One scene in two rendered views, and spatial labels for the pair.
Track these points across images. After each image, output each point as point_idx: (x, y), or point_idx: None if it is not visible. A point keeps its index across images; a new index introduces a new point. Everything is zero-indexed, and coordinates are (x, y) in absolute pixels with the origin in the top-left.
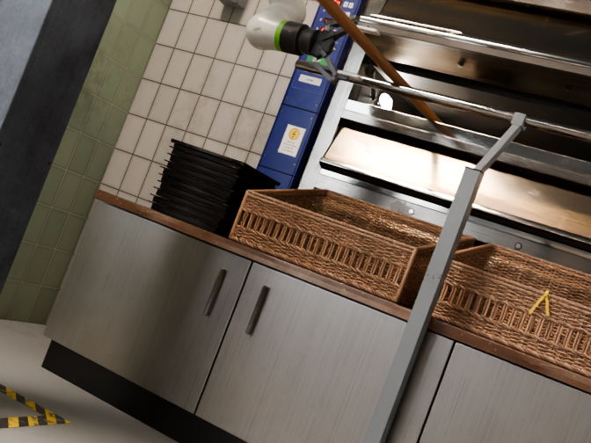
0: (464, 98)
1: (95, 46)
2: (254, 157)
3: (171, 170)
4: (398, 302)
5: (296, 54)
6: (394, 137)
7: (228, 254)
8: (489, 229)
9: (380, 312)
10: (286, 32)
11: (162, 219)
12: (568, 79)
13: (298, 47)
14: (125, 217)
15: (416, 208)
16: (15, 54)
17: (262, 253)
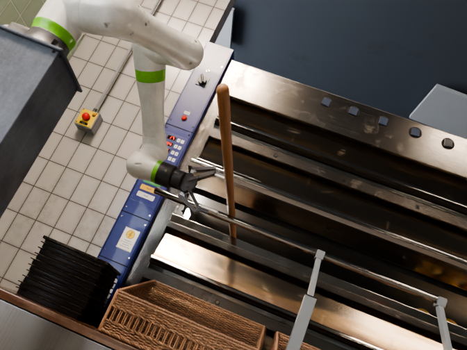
0: (244, 220)
1: (28, 169)
2: (94, 248)
3: (40, 262)
4: None
5: (167, 187)
6: (204, 245)
7: (100, 346)
8: (273, 320)
9: None
10: (162, 170)
11: (38, 310)
12: (331, 223)
13: (169, 182)
14: (0, 305)
15: (221, 300)
16: None
17: (133, 348)
